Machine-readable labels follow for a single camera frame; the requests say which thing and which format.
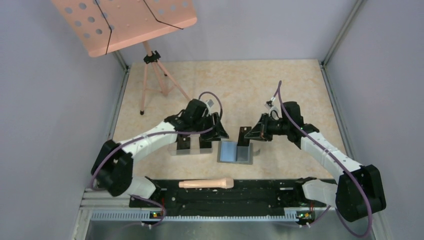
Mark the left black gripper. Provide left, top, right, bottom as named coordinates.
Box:
left=192, top=112, right=229, bottom=142

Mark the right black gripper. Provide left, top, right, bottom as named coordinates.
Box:
left=245, top=112, right=290, bottom=142

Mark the grey leather card holder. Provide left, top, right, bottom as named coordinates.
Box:
left=217, top=141, right=261, bottom=165

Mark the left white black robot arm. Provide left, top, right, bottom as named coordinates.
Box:
left=91, top=99, right=229, bottom=207

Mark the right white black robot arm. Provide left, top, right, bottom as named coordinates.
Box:
left=244, top=101, right=387, bottom=222

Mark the blue card in holder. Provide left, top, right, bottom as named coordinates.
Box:
left=219, top=141, right=237, bottom=163

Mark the pink toy microphone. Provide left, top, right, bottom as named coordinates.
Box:
left=178, top=177, right=235, bottom=189

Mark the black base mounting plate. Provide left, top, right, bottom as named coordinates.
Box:
left=150, top=179, right=326, bottom=217

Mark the pink perforated music stand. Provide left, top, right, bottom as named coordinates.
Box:
left=52, top=0, right=198, bottom=114

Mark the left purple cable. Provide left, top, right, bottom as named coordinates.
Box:
left=90, top=91, right=223, bottom=229

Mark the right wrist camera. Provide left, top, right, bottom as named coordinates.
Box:
left=264, top=98, right=279, bottom=113

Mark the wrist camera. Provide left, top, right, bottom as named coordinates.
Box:
left=264, top=98, right=279, bottom=113
left=204, top=99, right=215, bottom=112

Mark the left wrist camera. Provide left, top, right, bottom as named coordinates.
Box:
left=204, top=99, right=215, bottom=112

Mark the black cord on stand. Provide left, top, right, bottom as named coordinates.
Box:
left=94, top=0, right=184, bottom=56

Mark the aluminium front rail frame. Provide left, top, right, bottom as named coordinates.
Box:
left=73, top=180, right=326, bottom=240

